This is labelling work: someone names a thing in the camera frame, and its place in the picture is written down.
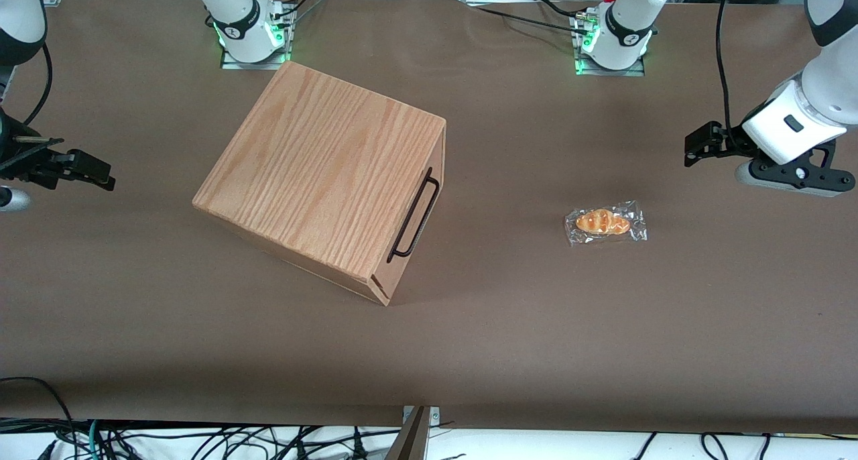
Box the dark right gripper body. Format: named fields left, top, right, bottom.
left=0, top=109, right=21, bottom=174

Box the light wooden drawer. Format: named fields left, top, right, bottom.
left=375, top=121, right=448, bottom=296

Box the black metal drawer handle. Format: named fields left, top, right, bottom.
left=387, top=167, right=441, bottom=265

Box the oak wooden drawer cabinet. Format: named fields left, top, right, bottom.
left=192, top=60, right=448, bottom=306

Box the bread roll in clear wrapper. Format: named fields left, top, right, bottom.
left=564, top=200, right=648, bottom=247

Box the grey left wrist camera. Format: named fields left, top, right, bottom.
left=735, top=141, right=857, bottom=198

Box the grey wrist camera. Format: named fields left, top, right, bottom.
left=735, top=141, right=857, bottom=198
left=0, top=186, right=32, bottom=213

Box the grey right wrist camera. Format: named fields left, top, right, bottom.
left=0, top=186, right=32, bottom=213

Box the black cable along right arm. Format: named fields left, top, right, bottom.
left=22, top=43, right=54, bottom=127

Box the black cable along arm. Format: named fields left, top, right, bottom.
left=22, top=43, right=54, bottom=127
left=715, top=0, right=739, bottom=150

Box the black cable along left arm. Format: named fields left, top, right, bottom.
left=715, top=0, right=739, bottom=150

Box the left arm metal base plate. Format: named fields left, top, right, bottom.
left=574, top=56, right=646, bottom=77

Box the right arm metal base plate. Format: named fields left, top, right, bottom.
left=220, top=43, right=293, bottom=71

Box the short black table cable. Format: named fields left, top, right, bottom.
left=534, top=0, right=583, bottom=19

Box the long black table cable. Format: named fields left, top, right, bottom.
left=463, top=3, right=585, bottom=32

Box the black looped floor cable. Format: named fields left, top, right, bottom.
left=0, top=377, right=76, bottom=442

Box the black cable bundle at base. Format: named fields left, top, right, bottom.
left=268, top=0, right=324, bottom=30

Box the brown camera stand post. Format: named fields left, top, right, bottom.
left=385, top=405, right=440, bottom=460

